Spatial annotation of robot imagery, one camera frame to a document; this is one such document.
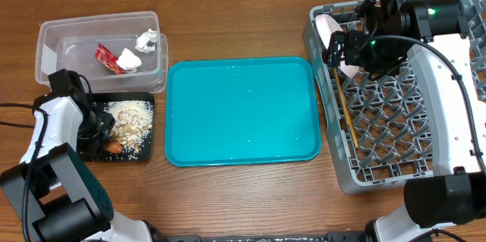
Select red snack wrapper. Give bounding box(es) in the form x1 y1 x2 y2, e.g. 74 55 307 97
95 43 125 74

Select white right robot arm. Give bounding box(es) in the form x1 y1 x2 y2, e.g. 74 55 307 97
316 0 485 241

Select rice food scraps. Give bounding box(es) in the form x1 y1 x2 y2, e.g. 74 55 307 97
104 100 154 162

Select clear plastic bin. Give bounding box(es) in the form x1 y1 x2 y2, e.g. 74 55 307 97
35 11 169 93

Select foil ball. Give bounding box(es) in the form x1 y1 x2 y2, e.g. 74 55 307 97
135 29 157 53

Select teal plastic tray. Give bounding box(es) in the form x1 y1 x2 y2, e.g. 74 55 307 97
165 56 322 167

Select large pink plate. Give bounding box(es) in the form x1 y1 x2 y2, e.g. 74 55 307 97
315 14 359 78

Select black waste tray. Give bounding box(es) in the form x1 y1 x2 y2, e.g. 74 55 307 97
77 92 154 162

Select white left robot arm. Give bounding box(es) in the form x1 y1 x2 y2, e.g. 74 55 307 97
1 69 165 242

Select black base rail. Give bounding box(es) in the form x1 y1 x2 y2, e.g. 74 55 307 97
165 231 366 242

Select white tissue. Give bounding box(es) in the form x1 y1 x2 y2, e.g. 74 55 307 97
116 48 142 73

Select wooden chopstick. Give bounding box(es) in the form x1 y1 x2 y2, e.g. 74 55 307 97
340 93 359 149
333 68 346 108

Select orange carrot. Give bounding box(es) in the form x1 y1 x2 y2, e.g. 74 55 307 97
103 142 123 154

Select grey dish rack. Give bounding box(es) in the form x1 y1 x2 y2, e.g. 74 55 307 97
301 0 486 194

